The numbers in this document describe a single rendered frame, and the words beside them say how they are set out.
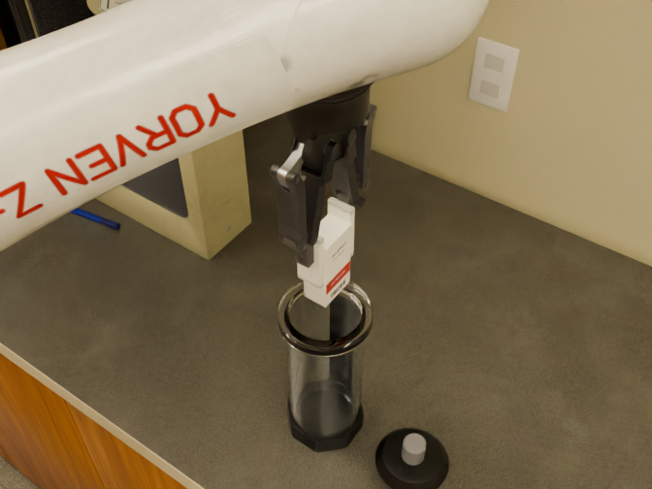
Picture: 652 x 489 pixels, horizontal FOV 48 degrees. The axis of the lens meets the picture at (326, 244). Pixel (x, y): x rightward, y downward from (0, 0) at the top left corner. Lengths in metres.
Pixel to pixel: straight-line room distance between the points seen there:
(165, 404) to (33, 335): 0.24
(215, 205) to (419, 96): 0.42
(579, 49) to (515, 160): 0.24
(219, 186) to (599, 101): 0.59
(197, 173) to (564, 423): 0.62
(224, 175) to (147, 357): 0.30
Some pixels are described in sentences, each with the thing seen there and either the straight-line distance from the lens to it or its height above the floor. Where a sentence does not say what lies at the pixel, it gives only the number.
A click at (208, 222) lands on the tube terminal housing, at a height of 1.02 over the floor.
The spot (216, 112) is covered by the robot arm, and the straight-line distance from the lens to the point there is 0.40.
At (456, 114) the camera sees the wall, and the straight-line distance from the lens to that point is 1.31.
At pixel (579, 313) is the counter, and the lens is 1.18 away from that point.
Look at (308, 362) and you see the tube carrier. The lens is 0.84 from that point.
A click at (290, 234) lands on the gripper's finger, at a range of 0.68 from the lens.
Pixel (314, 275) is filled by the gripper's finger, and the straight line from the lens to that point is 0.75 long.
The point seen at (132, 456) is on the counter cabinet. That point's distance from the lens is 1.22.
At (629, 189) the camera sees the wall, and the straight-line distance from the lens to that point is 1.26.
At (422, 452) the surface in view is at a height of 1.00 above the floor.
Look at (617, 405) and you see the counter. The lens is 1.10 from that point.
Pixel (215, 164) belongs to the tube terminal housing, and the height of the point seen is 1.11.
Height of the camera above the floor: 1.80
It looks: 45 degrees down
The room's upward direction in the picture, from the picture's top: straight up
